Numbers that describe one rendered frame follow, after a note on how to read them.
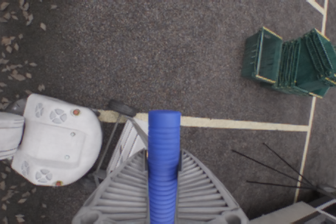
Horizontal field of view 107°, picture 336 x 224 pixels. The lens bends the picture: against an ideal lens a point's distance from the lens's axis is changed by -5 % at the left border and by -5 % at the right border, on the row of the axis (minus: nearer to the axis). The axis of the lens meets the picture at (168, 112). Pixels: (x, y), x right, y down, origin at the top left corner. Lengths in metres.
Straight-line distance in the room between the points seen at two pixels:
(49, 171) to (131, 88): 0.87
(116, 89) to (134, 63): 0.30
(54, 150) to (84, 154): 0.20
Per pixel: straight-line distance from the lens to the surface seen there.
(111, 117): 1.36
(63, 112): 1.05
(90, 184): 1.31
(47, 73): 1.47
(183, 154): 0.18
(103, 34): 1.47
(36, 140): 1.20
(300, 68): 2.18
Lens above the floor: 1.35
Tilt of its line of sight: 68 degrees down
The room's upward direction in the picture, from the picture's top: 105 degrees clockwise
